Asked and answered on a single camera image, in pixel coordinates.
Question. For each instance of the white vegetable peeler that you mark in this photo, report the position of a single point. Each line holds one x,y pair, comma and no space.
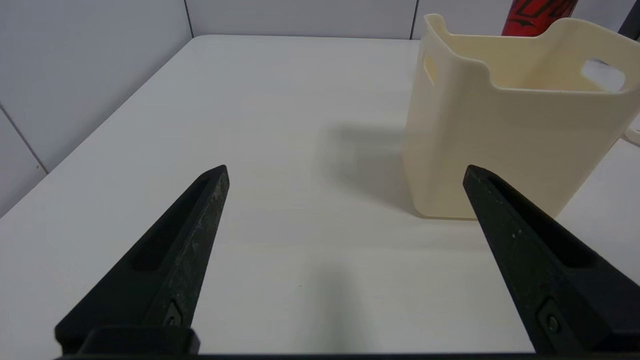
634,136

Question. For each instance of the cream plastic storage box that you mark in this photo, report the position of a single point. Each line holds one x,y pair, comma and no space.
475,130

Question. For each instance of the red drink can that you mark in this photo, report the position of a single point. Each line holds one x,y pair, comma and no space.
537,15

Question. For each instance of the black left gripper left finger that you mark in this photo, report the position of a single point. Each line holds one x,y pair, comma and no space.
170,270

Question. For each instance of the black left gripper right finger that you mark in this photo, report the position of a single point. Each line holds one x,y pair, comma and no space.
540,275

